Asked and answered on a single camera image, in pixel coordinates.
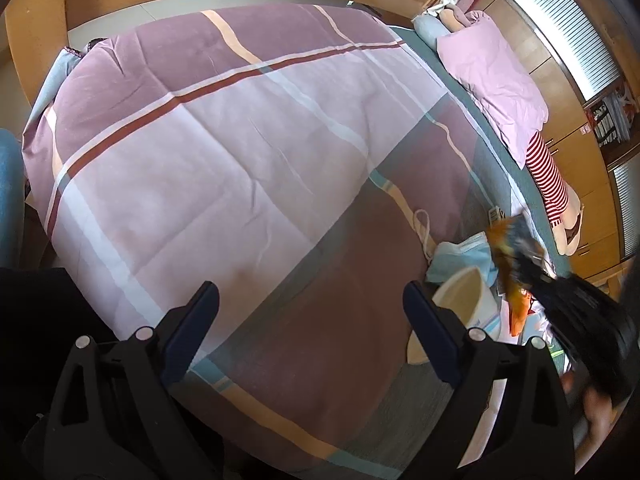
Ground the pink plaid bed sheet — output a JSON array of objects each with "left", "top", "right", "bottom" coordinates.
[{"left": 22, "top": 1, "right": 557, "bottom": 476}]

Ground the white paper cup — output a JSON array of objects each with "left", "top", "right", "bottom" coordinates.
[{"left": 423, "top": 266, "right": 501, "bottom": 340}]

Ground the blue face mask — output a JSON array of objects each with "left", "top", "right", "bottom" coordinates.
[{"left": 411, "top": 209, "right": 498, "bottom": 287}]

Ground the green woven bed mat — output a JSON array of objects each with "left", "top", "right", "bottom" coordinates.
[{"left": 390, "top": 25, "right": 570, "bottom": 275}]

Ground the orange snack bag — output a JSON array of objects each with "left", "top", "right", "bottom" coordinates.
[{"left": 506, "top": 287, "right": 532, "bottom": 337}]

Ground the light blue pillow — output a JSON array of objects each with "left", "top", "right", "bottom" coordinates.
[{"left": 412, "top": 13, "right": 451, "bottom": 52}]

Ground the striped plush doll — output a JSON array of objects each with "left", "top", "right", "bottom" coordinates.
[{"left": 526, "top": 132, "right": 584, "bottom": 256}]

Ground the yellow snack wrapper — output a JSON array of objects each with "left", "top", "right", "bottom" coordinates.
[{"left": 486, "top": 212, "right": 547, "bottom": 292}]

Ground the pink pillow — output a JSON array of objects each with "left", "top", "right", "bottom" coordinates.
[{"left": 436, "top": 8, "right": 549, "bottom": 167}]

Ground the person's right hand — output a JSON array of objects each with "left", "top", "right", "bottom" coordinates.
[{"left": 575, "top": 386, "right": 634, "bottom": 479}]

